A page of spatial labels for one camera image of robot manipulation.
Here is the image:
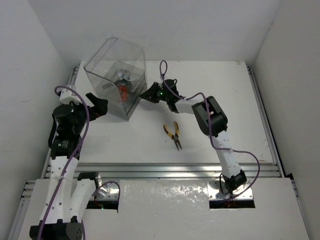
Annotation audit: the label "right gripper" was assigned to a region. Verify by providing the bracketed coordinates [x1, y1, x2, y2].
[141, 81, 171, 103]

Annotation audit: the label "red handled adjustable wrench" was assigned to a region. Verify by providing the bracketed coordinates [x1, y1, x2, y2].
[118, 84, 129, 106]

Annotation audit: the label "black handled adjustable wrench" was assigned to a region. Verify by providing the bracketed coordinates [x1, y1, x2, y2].
[105, 68, 138, 90]

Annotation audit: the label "clear plastic drawer organizer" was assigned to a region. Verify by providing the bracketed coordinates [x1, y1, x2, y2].
[83, 37, 148, 121]

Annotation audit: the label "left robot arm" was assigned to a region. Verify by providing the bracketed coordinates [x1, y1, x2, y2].
[29, 93, 108, 240]

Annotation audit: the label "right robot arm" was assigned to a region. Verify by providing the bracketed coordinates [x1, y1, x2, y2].
[140, 79, 247, 195]

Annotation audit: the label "yellow long nose pliers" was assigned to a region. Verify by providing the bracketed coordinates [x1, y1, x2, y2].
[163, 121, 182, 151]

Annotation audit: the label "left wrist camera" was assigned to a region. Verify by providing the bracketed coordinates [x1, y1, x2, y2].
[59, 85, 81, 105]

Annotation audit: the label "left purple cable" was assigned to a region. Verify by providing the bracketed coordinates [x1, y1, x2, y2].
[37, 85, 90, 240]

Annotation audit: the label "purple cable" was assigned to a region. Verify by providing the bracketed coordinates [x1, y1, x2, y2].
[37, 85, 90, 240]
[159, 59, 261, 198]

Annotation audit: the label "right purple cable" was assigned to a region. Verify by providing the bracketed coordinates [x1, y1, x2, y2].
[159, 59, 261, 198]

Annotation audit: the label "aluminium front rail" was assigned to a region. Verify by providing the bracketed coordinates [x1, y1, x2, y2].
[21, 162, 283, 201]

